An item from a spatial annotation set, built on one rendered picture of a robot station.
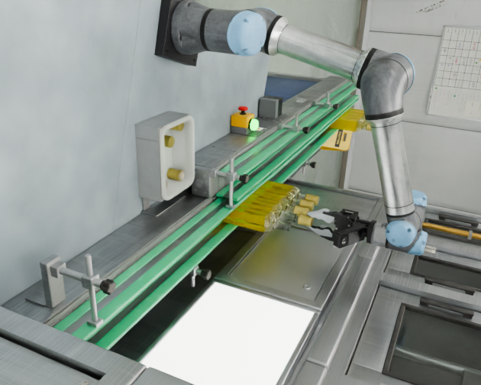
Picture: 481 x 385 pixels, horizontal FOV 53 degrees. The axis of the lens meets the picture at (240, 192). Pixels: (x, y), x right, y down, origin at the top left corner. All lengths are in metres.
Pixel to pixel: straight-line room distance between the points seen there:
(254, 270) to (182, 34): 0.74
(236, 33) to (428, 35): 6.05
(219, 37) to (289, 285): 0.74
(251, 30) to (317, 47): 0.19
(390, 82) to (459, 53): 6.01
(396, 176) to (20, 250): 0.92
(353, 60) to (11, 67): 0.85
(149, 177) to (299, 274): 0.55
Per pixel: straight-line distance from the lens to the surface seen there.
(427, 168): 7.66
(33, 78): 1.12
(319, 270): 1.58
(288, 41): 1.46
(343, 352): 1.34
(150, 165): 1.40
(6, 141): 1.09
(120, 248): 1.32
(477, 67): 7.30
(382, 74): 1.29
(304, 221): 1.58
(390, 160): 1.30
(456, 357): 1.46
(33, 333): 0.82
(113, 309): 1.13
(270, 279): 1.52
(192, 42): 1.43
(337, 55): 1.42
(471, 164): 7.61
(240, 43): 1.36
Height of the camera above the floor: 1.56
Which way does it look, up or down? 22 degrees down
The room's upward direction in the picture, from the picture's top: 103 degrees clockwise
